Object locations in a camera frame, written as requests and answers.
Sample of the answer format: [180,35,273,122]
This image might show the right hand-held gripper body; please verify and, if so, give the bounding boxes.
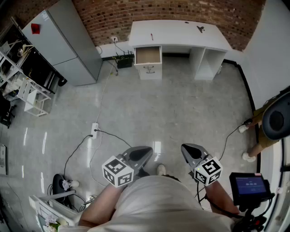
[180,143,224,187]

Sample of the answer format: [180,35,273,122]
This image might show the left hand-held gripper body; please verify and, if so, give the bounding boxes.
[101,146,154,188]

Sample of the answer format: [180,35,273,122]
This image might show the person's left forearm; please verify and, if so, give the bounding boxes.
[78,183,129,227]

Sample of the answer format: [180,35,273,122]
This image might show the person's right forearm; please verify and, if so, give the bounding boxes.
[204,180,240,216]

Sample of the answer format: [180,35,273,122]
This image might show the white desk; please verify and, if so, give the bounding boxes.
[128,19,228,81]

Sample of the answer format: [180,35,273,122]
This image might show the white power strip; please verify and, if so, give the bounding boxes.
[91,122,99,140]

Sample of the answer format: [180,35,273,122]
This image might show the black monitor screen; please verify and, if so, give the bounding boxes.
[229,172,272,206]

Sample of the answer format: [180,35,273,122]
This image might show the person's white shirt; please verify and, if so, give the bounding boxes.
[77,175,236,232]

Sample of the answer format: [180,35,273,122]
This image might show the small white round device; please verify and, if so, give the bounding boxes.
[62,179,80,191]

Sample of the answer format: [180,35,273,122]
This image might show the black round base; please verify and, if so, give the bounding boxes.
[52,174,69,196]

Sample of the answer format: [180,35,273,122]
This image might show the white artificial flowers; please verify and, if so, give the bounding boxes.
[43,215,69,232]

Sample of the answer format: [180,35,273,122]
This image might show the black router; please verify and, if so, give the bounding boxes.
[115,51,134,69]

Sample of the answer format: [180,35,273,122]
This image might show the white flat panel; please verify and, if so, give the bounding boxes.
[0,144,8,175]

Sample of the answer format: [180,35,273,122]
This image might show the black equipment stand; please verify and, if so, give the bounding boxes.
[0,93,17,129]

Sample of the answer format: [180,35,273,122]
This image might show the white metal shelf rack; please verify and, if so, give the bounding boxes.
[0,21,58,95]

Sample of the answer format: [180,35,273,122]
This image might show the wooden clothes hanger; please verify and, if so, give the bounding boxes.
[19,43,35,58]

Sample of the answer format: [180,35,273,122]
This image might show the black floor cable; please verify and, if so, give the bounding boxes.
[94,128,133,149]
[63,134,94,179]

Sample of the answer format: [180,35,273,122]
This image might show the looped white cable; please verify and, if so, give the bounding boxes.
[89,128,110,188]

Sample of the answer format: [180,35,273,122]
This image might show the thin black cable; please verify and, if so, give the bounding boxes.
[218,121,252,162]

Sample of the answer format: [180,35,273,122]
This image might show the thick black rig cable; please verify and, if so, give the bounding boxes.
[196,180,244,219]

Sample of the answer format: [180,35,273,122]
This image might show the long white power cable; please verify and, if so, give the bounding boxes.
[95,59,116,125]

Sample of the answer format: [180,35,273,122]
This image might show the black router power cable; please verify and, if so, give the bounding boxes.
[113,40,127,56]

